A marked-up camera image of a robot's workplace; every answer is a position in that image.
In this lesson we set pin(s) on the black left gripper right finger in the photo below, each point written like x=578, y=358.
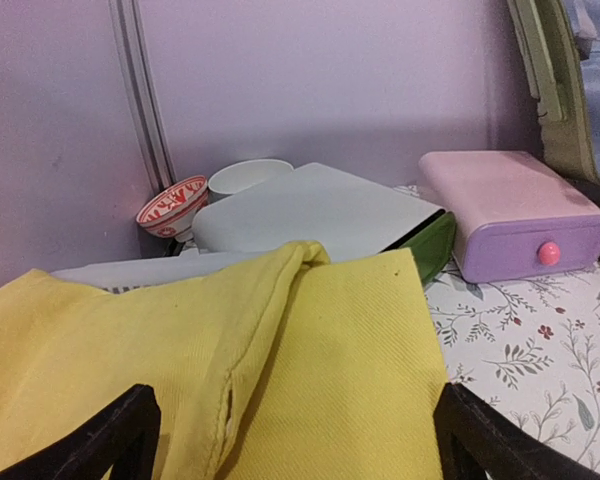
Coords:
x=476, y=442

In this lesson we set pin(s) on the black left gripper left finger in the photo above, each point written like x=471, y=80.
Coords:
x=120, y=441

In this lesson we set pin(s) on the white perforated plastic basket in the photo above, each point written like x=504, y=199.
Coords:
x=123, y=276

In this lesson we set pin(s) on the yellow garment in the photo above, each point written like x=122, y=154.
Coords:
x=284, y=366

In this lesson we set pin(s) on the purple drawer box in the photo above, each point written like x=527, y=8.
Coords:
x=515, y=217

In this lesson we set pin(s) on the white green drawer box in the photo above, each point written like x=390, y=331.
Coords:
x=351, y=217

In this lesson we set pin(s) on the green hard-shell suitcase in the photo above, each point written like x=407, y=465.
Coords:
x=560, y=45

